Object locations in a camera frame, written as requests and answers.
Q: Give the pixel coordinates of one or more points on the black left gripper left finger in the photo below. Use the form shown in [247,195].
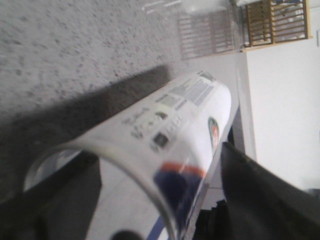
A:
[61,207]

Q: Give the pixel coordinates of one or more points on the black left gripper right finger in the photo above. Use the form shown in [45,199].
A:
[261,205]

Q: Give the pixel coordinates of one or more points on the white tennis ball can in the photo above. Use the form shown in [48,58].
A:
[154,157]

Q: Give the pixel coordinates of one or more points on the wooden slatted crate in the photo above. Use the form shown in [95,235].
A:
[270,23]

